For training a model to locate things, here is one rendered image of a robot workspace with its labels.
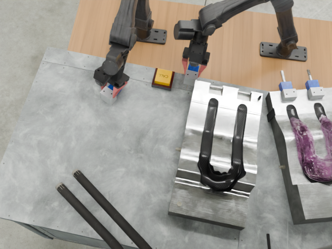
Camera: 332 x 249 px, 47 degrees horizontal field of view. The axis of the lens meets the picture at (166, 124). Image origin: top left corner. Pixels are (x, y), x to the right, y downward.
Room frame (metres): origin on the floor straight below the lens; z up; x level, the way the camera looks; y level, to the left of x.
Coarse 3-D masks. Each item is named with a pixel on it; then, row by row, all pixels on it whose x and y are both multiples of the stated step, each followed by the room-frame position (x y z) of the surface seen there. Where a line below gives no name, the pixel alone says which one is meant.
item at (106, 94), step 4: (104, 88) 0.69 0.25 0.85; (108, 88) 0.69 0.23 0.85; (112, 88) 0.70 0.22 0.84; (100, 92) 0.67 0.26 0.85; (104, 92) 0.67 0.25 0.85; (108, 92) 0.67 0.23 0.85; (112, 92) 0.67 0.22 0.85; (104, 96) 0.66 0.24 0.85; (108, 96) 0.65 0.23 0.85; (112, 96) 0.66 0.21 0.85; (116, 96) 0.67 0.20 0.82; (104, 100) 0.66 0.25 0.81; (108, 100) 0.65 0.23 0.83; (112, 100) 0.65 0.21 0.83
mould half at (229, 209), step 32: (192, 96) 0.68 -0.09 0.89; (224, 96) 0.69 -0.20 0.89; (256, 96) 0.71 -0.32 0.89; (192, 128) 0.55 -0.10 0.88; (224, 128) 0.57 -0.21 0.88; (256, 128) 0.58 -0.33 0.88; (192, 160) 0.41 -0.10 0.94; (224, 160) 0.43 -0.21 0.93; (256, 160) 0.45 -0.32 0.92; (192, 192) 0.33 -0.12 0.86; (224, 192) 0.34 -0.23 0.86; (224, 224) 0.23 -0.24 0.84
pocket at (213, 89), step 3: (210, 87) 0.74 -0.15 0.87; (213, 87) 0.74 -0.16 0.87; (216, 87) 0.74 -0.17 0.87; (219, 87) 0.74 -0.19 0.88; (222, 87) 0.73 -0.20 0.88; (210, 90) 0.73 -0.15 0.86; (213, 90) 0.73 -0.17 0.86; (216, 90) 0.73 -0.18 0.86; (219, 90) 0.73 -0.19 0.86; (222, 90) 0.73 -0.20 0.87; (213, 93) 0.72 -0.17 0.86; (216, 93) 0.72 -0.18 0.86; (219, 93) 0.72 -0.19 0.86
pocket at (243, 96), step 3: (240, 93) 0.73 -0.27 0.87; (243, 93) 0.73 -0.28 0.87; (246, 93) 0.73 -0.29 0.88; (249, 93) 0.73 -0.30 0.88; (237, 96) 0.72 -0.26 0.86; (240, 96) 0.72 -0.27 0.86; (243, 96) 0.72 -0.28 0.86; (246, 96) 0.72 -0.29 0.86; (249, 96) 0.72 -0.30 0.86; (240, 99) 0.70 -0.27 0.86; (243, 99) 0.71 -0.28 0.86; (246, 99) 0.71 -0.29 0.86; (249, 99) 0.71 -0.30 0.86
